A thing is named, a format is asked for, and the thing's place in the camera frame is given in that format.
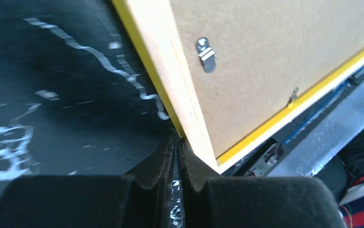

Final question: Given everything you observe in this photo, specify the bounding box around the yellow wooden picture frame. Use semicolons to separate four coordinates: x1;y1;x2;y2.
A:
113;0;364;173

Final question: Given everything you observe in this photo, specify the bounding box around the silver frame turn clip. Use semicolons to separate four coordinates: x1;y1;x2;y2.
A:
196;37;216;73

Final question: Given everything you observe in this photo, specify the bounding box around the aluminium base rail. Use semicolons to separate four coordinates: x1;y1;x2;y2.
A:
224;67;364;177

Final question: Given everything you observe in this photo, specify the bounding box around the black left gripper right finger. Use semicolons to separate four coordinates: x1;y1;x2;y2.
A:
177;139;346;228

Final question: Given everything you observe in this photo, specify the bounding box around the brown cardboard backing board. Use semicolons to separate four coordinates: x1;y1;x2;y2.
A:
170;0;364;156

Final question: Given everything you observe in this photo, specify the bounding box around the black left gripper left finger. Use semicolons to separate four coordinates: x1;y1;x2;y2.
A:
0;139;174;228

